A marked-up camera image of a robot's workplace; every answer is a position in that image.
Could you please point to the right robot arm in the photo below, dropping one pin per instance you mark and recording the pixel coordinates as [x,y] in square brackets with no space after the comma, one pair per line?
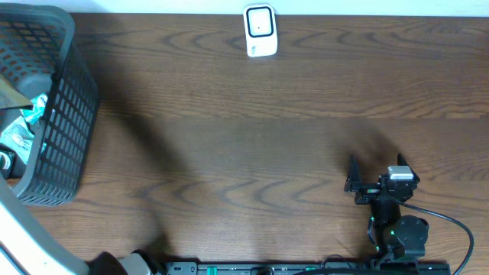
[399,239]

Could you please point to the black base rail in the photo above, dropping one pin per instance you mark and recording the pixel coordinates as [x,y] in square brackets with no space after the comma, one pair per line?
[330,267]

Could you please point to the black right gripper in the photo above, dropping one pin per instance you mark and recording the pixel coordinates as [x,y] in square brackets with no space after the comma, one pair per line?
[368,190]

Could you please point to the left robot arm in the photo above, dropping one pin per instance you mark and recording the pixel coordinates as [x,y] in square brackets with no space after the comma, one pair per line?
[28,248]

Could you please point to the white barcode scanner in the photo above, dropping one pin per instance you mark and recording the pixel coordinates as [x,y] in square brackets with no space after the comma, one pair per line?
[260,30]

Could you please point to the teal white snack packet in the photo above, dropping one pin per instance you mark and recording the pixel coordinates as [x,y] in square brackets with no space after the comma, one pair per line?
[18,137]

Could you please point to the dark grey plastic basket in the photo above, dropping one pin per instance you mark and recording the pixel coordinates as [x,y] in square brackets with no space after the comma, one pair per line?
[39,55]

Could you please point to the white yellow chip bag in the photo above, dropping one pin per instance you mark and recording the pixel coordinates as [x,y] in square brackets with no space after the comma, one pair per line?
[11,98]

